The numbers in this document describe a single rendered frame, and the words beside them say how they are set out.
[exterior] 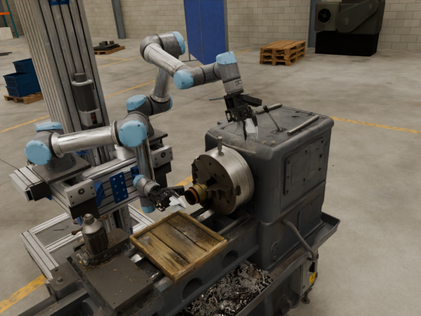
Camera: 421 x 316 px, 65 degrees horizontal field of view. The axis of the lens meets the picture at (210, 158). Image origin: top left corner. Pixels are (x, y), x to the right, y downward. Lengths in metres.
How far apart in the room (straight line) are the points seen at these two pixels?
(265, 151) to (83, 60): 1.08
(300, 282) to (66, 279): 1.34
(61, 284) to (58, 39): 1.16
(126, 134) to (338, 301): 1.80
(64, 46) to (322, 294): 2.21
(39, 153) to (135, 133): 0.43
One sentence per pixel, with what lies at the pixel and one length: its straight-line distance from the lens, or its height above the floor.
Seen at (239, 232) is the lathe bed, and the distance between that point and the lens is 1.64.
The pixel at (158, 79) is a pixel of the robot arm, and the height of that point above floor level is 1.50.
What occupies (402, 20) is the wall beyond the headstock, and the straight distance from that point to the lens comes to 11.19.
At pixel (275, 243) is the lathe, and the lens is 1.84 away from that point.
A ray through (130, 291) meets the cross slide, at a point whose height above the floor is 0.97.
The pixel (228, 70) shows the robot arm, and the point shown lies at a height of 1.63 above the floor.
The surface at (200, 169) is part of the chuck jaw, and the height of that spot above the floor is 1.16.
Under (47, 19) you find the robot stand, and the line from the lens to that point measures 1.88.
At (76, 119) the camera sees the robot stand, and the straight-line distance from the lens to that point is 1.97.
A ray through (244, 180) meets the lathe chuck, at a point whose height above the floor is 1.14.
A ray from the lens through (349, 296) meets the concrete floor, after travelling 2.61.
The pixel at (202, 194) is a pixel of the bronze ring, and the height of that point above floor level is 1.10.
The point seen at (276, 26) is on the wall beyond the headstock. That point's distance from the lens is 12.43.
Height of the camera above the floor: 1.92
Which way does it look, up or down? 27 degrees down
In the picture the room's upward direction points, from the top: 4 degrees counter-clockwise
